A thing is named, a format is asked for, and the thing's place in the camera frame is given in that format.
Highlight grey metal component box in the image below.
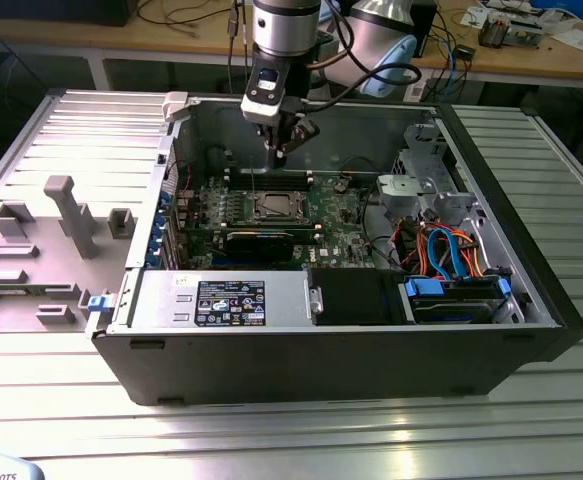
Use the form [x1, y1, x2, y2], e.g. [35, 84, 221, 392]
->
[508, 18, 543, 50]

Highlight red orange wire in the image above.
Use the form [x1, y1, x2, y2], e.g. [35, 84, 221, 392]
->
[395, 222, 430, 276]

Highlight pale blue teach pendant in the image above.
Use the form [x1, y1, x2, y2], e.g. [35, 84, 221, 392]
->
[0, 447, 47, 480]

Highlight hard disk with blue carrier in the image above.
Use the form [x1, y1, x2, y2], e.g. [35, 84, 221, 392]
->
[401, 277, 515, 325]

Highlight CPU socket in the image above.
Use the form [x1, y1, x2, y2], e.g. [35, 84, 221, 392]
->
[250, 189, 308, 224]

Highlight grey case latch handle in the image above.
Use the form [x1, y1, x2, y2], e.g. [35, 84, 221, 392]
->
[162, 91, 192, 123]

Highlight long wooden desk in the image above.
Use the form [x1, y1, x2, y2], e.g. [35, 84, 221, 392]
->
[0, 0, 583, 91]

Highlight black camera cable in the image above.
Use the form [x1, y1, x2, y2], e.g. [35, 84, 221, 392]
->
[290, 0, 422, 109]

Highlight silver metal drive cage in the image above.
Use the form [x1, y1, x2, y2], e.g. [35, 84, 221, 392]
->
[375, 122, 477, 221]

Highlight orange wire bundle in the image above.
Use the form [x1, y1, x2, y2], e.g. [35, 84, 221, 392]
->
[458, 230, 487, 277]

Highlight copper finned cooler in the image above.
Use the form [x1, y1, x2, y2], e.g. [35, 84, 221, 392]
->
[478, 12, 511, 50]

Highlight grey parts rack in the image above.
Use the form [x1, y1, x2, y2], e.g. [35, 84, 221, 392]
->
[0, 174, 140, 335]

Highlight blue cardboard box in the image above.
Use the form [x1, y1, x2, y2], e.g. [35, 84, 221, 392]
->
[529, 0, 583, 16]

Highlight black graphics card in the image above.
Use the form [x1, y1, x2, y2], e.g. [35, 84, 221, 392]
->
[184, 227, 297, 265]

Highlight black equipment box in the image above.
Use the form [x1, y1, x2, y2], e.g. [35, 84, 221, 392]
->
[0, 0, 133, 29]

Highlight black USB cable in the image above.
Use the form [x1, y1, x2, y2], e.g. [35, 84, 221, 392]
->
[226, 0, 240, 94]

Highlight blue plastic clip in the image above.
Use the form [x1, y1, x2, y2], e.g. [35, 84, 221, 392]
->
[86, 294, 117, 315]

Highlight green RAM stick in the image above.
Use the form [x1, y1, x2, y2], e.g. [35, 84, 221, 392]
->
[18, 283, 75, 295]

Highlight silver power supply unit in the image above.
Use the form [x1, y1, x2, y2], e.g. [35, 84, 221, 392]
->
[137, 269, 317, 332]

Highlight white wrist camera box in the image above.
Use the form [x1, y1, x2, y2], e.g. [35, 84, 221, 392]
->
[240, 64, 286, 125]

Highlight metal socket cover frame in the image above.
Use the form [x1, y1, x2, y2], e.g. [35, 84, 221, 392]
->
[253, 191, 306, 222]

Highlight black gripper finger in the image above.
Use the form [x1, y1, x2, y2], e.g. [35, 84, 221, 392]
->
[255, 117, 288, 170]
[283, 115, 321, 157]

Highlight RAM slot white clips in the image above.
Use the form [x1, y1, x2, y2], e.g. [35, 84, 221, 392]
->
[227, 176, 316, 184]
[223, 223, 321, 230]
[227, 168, 316, 176]

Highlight silver square CPU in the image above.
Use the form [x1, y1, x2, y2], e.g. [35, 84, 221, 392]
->
[264, 196, 295, 217]

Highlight blue network cable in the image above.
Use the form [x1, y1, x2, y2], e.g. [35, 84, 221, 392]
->
[443, 29, 465, 99]

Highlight black open PC case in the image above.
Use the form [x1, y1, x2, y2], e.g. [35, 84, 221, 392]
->
[90, 89, 583, 407]

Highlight green motherboard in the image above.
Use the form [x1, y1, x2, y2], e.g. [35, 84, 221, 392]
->
[173, 172, 403, 275]

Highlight thin black fan cable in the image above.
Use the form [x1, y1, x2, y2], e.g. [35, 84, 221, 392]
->
[339, 156, 381, 177]

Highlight white papers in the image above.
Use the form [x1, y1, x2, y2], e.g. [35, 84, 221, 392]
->
[550, 27, 583, 52]

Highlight RAM slot black clips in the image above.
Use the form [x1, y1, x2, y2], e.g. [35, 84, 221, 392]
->
[227, 172, 316, 180]
[227, 180, 316, 189]
[223, 219, 321, 226]

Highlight blue flat wire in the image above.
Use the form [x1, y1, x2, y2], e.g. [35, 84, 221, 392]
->
[426, 227, 467, 281]

